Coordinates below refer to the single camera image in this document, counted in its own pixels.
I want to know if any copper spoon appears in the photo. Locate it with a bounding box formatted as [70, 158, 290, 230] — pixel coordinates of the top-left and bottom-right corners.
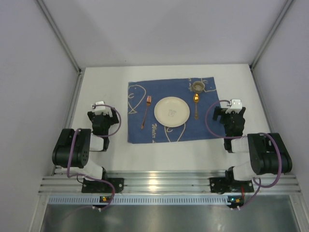
[194, 93, 200, 120]

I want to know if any small speckled ceramic cup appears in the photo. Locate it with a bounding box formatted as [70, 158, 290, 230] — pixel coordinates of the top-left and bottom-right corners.
[191, 81, 205, 94]

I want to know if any cream ceramic plate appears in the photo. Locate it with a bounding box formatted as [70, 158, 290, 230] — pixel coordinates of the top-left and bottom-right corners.
[154, 97, 190, 128]

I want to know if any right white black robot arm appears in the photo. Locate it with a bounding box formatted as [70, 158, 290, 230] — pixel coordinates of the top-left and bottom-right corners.
[212, 106, 293, 184]

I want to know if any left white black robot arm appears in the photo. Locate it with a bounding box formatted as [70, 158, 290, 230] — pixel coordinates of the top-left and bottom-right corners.
[52, 105, 122, 182]

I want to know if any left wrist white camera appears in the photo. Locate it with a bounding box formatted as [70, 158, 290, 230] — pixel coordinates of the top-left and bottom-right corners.
[92, 101, 109, 116]

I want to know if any wrist white camera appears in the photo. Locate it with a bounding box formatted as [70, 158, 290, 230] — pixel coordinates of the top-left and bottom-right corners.
[92, 101, 109, 116]
[225, 99, 242, 114]

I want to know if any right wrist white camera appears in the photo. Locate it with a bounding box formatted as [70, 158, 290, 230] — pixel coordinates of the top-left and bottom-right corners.
[225, 99, 242, 114]

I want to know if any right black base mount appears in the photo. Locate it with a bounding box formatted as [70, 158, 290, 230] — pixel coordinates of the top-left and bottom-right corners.
[209, 177, 254, 194]

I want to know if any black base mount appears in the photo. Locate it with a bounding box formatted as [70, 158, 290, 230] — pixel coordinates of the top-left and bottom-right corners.
[81, 178, 125, 193]
[209, 177, 254, 194]

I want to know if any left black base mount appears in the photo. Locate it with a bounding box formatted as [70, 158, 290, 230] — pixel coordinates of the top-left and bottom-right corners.
[81, 178, 125, 193]

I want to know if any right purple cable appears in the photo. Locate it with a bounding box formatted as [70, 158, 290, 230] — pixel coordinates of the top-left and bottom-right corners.
[205, 100, 282, 210]

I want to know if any left aluminium corner post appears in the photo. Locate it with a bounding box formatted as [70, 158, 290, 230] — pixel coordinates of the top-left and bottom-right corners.
[36, 0, 82, 73]

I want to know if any aluminium corner post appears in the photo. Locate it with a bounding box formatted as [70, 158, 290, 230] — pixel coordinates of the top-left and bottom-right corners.
[250, 0, 296, 70]
[36, 0, 82, 73]

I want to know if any perforated cable duct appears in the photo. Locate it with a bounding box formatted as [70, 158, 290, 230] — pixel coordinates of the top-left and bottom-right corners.
[48, 195, 243, 205]

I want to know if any right aluminium corner post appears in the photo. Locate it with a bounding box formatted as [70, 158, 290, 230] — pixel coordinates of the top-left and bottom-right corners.
[250, 0, 296, 70]

